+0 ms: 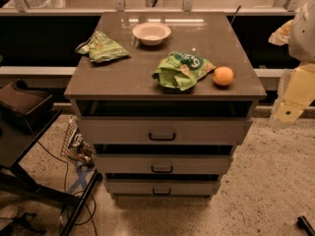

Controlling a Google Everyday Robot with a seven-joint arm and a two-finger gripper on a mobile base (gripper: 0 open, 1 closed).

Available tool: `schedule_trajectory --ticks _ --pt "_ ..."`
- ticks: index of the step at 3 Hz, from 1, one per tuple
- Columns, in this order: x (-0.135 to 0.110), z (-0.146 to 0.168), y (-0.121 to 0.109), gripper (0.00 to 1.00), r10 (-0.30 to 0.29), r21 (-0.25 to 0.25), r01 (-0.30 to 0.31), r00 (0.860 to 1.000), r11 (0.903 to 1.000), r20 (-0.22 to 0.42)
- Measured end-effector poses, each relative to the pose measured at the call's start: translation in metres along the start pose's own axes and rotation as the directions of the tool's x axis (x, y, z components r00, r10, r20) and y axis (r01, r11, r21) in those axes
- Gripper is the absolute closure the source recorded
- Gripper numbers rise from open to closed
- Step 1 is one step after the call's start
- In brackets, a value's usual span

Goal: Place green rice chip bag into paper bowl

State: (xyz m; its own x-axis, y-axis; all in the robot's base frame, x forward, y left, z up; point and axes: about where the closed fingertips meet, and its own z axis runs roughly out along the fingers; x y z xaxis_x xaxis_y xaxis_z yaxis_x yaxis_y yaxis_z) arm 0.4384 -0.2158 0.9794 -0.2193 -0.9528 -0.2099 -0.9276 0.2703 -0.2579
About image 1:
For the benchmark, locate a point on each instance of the dark brown box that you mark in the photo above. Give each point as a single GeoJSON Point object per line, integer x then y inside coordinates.
{"type": "Point", "coordinates": [23, 104]}

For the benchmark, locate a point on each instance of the black side table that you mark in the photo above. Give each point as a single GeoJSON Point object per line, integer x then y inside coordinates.
{"type": "Point", "coordinates": [15, 143]}

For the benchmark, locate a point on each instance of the green snack bag left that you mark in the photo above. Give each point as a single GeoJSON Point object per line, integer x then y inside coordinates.
{"type": "Point", "coordinates": [101, 48]}

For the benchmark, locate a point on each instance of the white paper bowl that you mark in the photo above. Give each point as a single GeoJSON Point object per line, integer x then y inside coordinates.
{"type": "Point", "coordinates": [151, 34]}

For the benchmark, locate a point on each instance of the black object bottom right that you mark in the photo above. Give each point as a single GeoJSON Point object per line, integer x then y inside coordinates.
{"type": "Point", "coordinates": [303, 223]}

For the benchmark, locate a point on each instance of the middle grey drawer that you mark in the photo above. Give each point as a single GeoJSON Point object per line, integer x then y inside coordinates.
{"type": "Point", "coordinates": [161, 164]}

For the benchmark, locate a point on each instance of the grey drawer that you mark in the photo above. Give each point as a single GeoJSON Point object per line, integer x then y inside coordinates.
{"type": "Point", "coordinates": [164, 131]}
{"type": "Point", "coordinates": [161, 188]}
{"type": "Point", "coordinates": [161, 164]}

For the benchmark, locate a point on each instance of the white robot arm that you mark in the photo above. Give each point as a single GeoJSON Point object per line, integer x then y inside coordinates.
{"type": "Point", "coordinates": [299, 35]}

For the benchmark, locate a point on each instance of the wire basket with items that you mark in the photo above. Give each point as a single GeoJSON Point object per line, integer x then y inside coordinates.
{"type": "Point", "coordinates": [75, 148]}

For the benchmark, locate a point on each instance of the top grey drawer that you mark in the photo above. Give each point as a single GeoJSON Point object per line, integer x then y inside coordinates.
{"type": "Point", "coordinates": [164, 131]}

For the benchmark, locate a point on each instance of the green rice chip bag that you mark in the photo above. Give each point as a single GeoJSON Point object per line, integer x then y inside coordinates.
{"type": "Point", "coordinates": [182, 70]}

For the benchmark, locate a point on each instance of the grey drawer cabinet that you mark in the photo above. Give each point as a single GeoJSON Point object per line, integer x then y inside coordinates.
{"type": "Point", "coordinates": [126, 88]}

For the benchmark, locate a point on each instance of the metal railing frame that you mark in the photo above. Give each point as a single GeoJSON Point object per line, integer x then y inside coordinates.
{"type": "Point", "coordinates": [151, 0]}

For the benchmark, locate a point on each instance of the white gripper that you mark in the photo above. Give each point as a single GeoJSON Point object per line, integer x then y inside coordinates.
{"type": "Point", "coordinates": [303, 38]}

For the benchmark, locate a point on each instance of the orange fruit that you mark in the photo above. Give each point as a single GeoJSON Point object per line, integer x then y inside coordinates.
{"type": "Point", "coordinates": [223, 76]}

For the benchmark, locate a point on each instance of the bottom grey drawer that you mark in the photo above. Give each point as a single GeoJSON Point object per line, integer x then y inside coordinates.
{"type": "Point", "coordinates": [161, 188]}

